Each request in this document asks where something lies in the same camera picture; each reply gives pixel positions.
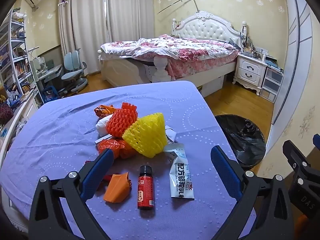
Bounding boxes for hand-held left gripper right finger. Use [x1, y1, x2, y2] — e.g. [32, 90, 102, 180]
[210, 145, 292, 240]

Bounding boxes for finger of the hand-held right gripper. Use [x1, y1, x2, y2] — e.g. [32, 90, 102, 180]
[282, 140, 313, 182]

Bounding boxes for small red bottle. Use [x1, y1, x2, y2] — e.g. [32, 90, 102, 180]
[137, 165, 153, 210]

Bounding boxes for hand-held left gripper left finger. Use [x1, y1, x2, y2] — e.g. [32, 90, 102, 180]
[29, 148, 115, 240]

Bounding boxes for white storage box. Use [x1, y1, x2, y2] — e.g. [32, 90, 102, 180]
[200, 76, 224, 98]

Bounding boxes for white desk lamp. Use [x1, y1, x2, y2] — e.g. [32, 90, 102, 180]
[27, 45, 40, 63]

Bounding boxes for person's right forearm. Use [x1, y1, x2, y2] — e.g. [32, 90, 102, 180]
[291, 214, 309, 240]

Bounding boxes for bed with floral quilt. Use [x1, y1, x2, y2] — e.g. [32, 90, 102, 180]
[97, 10, 242, 98]

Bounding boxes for purple tablecloth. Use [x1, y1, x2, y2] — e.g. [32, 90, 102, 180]
[0, 80, 253, 240]

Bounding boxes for white wardrobe door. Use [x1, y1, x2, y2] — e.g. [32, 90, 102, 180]
[271, 0, 315, 125]

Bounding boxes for white nightstand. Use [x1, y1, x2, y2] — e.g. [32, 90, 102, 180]
[232, 54, 268, 95]

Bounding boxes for bin with black bag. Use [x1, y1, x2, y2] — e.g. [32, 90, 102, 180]
[214, 114, 266, 168]

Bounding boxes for clear plastic drawer unit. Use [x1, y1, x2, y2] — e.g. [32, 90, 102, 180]
[259, 66, 284, 103]

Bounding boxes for thin metal pole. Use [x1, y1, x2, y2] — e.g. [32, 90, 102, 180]
[157, 0, 200, 15]

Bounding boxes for orange paper piece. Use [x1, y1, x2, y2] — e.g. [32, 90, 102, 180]
[103, 172, 132, 203]

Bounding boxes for blue plastic stool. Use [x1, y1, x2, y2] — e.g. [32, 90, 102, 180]
[42, 86, 60, 103]

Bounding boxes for orange foam fruit net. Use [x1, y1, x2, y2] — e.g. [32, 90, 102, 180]
[105, 102, 139, 138]

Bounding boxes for white tissue wad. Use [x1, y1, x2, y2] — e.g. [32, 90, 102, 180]
[96, 115, 112, 137]

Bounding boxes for grey study desk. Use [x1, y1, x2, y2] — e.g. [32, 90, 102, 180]
[37, 64, 63, 103]

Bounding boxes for pink floral quilt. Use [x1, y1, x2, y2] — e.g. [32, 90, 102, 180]
[100, 34, 240, 78]

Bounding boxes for yellow foam fruit net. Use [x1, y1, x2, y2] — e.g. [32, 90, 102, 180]
[122, 112, 167, 158]

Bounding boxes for white bookshelf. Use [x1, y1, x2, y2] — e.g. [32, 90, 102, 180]
[0, 10, 40, 105]

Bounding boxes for beige curtain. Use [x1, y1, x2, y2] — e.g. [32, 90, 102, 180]
[59, 0, 110, 77]
[106, 0, 155, 42]

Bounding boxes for white powder sachet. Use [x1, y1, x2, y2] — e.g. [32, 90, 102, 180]
[165, 144, 195, 200]

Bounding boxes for orange plastic wrapper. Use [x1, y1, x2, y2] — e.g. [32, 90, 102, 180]
[97, 139, 137, 159]

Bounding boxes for dark red flower bunch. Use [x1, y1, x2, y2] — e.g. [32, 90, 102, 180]
[0, 104, 13, 128]

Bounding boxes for orange snack wrapper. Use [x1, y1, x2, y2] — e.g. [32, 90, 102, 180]
[94, 104, 122, 118]

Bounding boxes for flat silver wrapper strip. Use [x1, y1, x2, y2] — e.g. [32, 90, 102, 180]
[95, 134, 113, 144]

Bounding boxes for light blue desk chair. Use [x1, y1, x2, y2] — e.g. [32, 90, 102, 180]
[60, 50, 88, 95]

